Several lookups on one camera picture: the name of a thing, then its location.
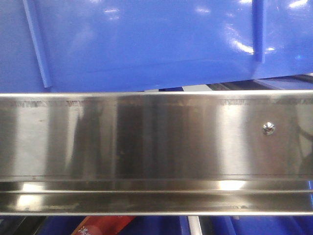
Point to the large blue plastic bin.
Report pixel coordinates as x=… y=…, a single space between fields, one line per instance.
x=136 y=45

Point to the blue bin on lower shelf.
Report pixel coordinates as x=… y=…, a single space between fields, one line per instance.
x=194 y=225

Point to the red printed package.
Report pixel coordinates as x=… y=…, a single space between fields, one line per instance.
x=102 y=225

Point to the stainless steel shelf rail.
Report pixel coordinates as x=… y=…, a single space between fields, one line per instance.
x=163 y=153

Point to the silver rail screw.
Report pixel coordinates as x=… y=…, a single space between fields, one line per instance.
x=268 y=128

